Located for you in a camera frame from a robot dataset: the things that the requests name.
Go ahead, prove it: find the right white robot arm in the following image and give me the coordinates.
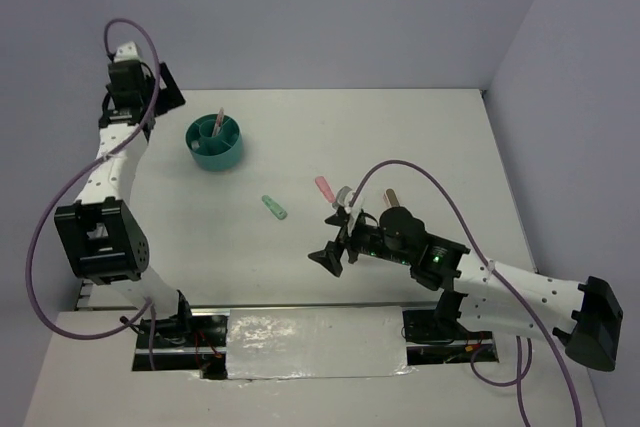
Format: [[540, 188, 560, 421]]
[[308, 207, 623, 372]]

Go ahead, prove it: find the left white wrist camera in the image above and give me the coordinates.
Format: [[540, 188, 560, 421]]
[[112, 41, 143, 63]]

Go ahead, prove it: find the silver foil sheet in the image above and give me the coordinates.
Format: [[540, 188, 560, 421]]
[[226, 306, 411, 380]]

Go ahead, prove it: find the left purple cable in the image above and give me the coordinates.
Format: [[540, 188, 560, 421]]
[[25, 19, 162, 371]]

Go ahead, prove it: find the brown-top white eraser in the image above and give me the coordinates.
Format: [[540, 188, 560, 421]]
[[383, 188, 401, 208]]

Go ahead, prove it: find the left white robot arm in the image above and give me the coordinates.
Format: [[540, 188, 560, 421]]
[[54, 59, 196, 346]]

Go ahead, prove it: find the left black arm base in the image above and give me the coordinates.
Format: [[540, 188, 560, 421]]
[[132, 315, 228, 380]]

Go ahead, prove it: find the purple cable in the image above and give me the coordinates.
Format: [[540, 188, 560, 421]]
[[349, 160, 584, 427], [25, 19, 162, 371]]

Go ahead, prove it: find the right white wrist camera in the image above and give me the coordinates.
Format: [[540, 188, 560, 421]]
[[334, 186, 364, 235]]

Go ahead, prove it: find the green highlighter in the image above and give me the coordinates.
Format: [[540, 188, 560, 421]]
[[261, 195, 288, 220]]

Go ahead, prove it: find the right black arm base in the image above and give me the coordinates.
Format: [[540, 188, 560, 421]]
[[401, 309, 498, 367]]

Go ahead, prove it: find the aluminium rail left edge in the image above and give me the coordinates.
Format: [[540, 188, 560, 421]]
[[74, 92, 146, 310]]

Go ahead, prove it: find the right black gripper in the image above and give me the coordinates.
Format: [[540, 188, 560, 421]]
[[308, 210, 412, 276]]

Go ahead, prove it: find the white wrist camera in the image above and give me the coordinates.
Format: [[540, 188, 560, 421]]
[[334, 186, 364, 235], [112, 41, 143, 63]]

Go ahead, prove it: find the teal round divided organizer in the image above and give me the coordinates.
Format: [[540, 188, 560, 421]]
[[185, 114, 244, 172]]

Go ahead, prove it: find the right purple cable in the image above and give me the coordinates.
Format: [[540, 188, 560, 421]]
[[349, 160, 584, 427]]

